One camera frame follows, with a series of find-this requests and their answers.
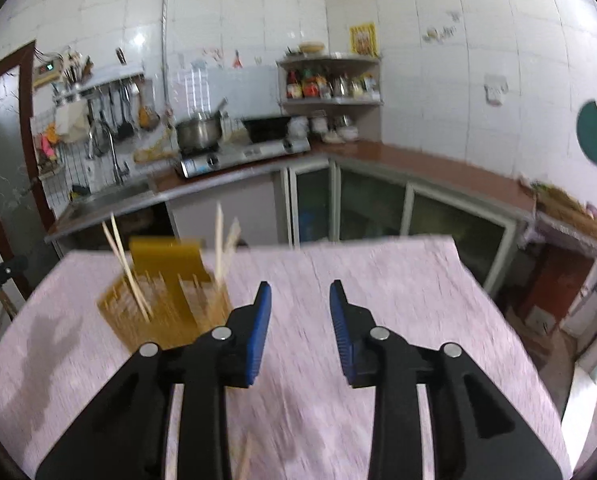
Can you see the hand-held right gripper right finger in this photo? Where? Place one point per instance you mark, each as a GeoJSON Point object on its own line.
{"type": "Point", "coordinates": [341, 330]}

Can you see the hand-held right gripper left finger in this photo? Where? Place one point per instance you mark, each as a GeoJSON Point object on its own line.
{"type": "Point", "coordinates": [258, 330]}

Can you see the yellow perforated utensil holder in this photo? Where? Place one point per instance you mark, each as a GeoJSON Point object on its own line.
{"type": "Point", "coordinates": [178, 305]}

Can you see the steel gas stove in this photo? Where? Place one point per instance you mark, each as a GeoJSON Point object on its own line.
{"type": "Point", "coordinates": [248, 152]}

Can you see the kitchen counter with cabinets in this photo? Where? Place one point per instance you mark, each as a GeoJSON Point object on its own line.
{"type": "Point", "coordinates": [428, 160]}

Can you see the steel kitchen sink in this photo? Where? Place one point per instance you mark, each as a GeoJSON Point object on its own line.
{"type": "Point", "coordinates": [108, 197]}

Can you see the black wok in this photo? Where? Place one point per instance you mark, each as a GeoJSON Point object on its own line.
{"type": "Point", "coordinates": [268, 129]}

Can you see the steel cooking pot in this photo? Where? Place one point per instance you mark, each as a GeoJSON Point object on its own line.
{"type": "Point", "coordinates": [198, 132]}

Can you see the chrome faucet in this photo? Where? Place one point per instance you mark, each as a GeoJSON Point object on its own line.
{"type": "Point", "coordinates": [117, 160]}

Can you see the red wooden cabinet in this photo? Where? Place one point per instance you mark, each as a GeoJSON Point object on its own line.
{"type": "Point", "coordinates": [560, 280]}

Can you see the brown hanging ladle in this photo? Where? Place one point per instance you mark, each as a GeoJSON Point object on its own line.
{"type": "Point", "coordinates": [148, 117]}

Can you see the black hanging spatula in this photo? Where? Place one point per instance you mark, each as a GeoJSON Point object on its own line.
{"type": "Point", "coordinates": [126, 127]}

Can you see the small metal kettle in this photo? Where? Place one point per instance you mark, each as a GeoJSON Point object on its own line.
{"type": "Point", "coordinates": [340, 87]}

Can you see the red sauce jar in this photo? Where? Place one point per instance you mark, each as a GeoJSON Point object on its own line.
{"type": "Point", "coordinates": [310, 87]}
{"type": "Point", "coordinates": [293, 87]}

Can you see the brown door with frosted glass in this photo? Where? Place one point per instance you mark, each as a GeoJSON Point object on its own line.
{"type": "Point", "coordinates": [8, 160]}

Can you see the side table with plastic cover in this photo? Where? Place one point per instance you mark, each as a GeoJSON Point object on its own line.
{"type": "Point", "coordinates": [573, 210]}

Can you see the white hanging cloth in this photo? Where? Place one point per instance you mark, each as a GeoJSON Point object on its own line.
{"type": "Point", "coordinates": [73, 122]}

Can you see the beige bowl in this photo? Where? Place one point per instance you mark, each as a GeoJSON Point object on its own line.
{"type": "Point", "coordinates": [311, 48]}

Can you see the steel vertical pipe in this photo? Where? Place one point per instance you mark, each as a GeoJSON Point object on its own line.
{"type": "Point", "coordinates": [166, 35]}

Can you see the cup of kitchen tools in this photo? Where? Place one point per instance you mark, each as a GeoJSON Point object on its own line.
{"type": "Point", "coordinates": [77, 72]}

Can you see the corner wall shelf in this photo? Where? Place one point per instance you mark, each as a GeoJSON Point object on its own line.
{"type": "Point", "coordinates": [328, 62]}

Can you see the white wall socket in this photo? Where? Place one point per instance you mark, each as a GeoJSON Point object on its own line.
{"type": "Point", "coordinates": [496, 90]}

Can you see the steel wall utensil rack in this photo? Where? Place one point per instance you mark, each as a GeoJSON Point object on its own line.
{"type": "Point", "coordinates": [98, 87]}

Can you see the yellow wall poster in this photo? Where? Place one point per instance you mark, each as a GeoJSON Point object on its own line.
{"type": "Point", "coordinates": [363, 40]}

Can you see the beige wall box with display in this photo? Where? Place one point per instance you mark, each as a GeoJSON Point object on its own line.
{"type": "Point", "coordinates": [46, 74]}

